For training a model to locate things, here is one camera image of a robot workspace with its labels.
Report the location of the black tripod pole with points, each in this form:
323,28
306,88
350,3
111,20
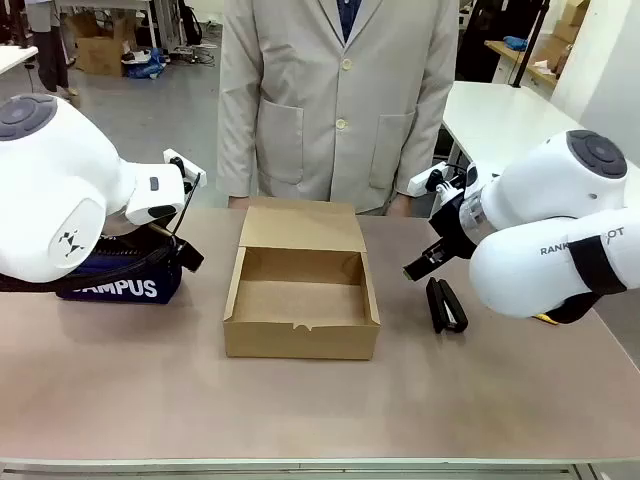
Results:
530,45

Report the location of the white desk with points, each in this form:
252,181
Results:
15,56

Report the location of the wooden workbench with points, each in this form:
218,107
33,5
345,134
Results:
542,70

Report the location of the stacked cardboard cartons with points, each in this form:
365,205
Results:
570,22

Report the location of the blue cloth bundle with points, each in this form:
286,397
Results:
515,42

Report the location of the person's right hand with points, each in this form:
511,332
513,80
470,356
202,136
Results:
239,202

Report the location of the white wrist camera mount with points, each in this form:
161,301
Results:
187,167
422,182

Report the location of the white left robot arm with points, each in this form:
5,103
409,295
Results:
50,190

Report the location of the person in dark trousers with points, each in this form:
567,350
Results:
50,50

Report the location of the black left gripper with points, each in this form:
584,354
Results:
165,240

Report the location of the white side table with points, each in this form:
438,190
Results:
500,115

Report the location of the person in beige coat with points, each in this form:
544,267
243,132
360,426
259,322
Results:
340,100

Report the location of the person's left hand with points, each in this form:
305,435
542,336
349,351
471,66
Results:
399,206

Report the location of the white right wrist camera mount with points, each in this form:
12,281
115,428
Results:
422,182

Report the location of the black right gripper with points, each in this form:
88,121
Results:
452,222

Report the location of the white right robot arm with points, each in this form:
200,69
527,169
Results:
540,200

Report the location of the open cardboard carton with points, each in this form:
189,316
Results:
97,55

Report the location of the navy Campus pencil case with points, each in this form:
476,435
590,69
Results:
125,290

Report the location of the blue plastic bag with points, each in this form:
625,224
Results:
145,65

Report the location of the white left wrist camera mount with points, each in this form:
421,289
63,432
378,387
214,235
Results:
187,167

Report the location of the yellow black tool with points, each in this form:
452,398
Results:
547,318

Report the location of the black stapler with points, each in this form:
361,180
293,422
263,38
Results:
442,307

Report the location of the brown cardboard box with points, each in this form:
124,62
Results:
300,300

